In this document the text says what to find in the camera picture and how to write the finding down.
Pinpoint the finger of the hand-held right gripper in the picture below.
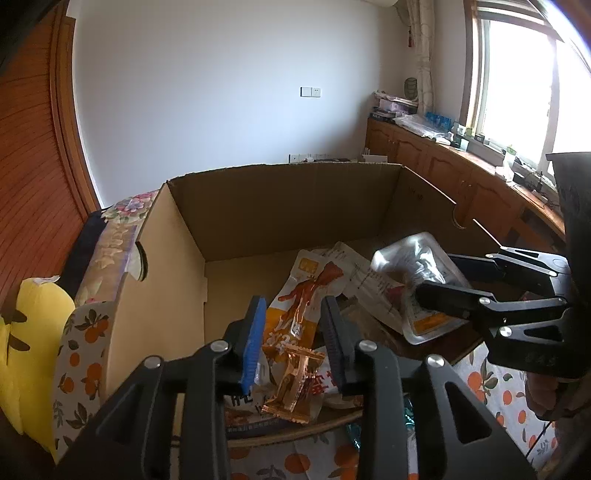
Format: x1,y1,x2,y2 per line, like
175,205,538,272
445,247,572,298
414,281,572,348

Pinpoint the black cable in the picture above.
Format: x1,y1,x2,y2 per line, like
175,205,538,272
525,416,560,459

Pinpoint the wooden wardrobe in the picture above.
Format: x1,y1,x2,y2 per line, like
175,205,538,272
0,0,101,308

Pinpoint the brown cardboard box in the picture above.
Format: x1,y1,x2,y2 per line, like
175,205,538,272
99,161,512,449

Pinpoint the window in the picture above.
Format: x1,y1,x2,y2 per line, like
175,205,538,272
461,0,591,182

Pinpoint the person's right hand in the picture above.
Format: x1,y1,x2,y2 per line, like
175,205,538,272
525,371,572,420

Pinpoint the orange fruit print bedsheet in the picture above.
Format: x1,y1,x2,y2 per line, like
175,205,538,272
52,301,563,480

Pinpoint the silver foil snack packet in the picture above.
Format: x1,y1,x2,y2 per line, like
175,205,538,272
370,232,468,345

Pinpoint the yellow plush toy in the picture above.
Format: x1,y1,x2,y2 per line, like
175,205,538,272
0,276,77,452

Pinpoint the stack of boxes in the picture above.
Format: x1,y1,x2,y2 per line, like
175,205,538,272
370,90,419,123

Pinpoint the teal candy wrapper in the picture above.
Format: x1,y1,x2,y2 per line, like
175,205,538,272
346,396,416,450

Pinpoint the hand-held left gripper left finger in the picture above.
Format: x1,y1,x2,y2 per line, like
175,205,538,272
55,295,269,480

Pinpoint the white packet with red characters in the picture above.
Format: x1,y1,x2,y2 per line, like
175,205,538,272
295,362,366,409

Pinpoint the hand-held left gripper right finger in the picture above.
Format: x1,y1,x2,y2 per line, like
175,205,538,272
321,295,539,480

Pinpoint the wooden cabinet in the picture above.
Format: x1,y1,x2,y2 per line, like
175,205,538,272
364,116,567,241

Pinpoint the copper candy wrapper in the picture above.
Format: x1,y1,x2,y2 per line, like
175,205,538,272
261,345,327,424

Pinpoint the dark cloth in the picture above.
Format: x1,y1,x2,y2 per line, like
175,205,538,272
59,211,110,297

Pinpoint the orange and white snack packet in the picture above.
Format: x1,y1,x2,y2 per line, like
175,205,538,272
262,249,347,370

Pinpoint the clear plastic bag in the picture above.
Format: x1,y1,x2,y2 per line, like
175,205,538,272
394,114,452,140

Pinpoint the floral quilt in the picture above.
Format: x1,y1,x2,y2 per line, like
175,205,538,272
73,188,160,306

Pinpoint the patterned curtain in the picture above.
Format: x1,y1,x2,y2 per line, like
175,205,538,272
405,0,437,115

